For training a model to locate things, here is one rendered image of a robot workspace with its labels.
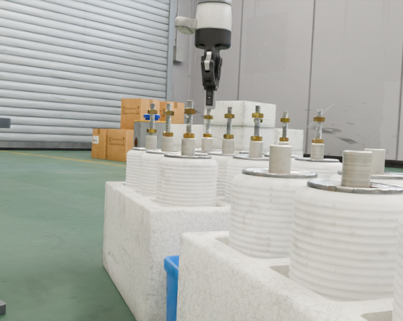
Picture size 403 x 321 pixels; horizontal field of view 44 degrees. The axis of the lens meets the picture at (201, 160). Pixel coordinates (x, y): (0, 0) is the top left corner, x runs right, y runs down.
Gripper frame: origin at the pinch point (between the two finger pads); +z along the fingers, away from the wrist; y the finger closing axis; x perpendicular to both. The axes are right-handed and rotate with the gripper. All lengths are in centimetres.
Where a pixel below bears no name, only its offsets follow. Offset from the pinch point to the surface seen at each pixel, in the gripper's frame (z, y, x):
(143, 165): 12.8, -19.8, 8.0
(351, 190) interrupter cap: 10, -67, -21
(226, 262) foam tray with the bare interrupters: 17, -61, -12
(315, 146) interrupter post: 8.3, -15.7, -21.1
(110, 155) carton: 36, 354, 151
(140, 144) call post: 10.3, 6.5, 16.6
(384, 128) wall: -3, 517, -126
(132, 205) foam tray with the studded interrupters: 18.7, -27.4, 7.4
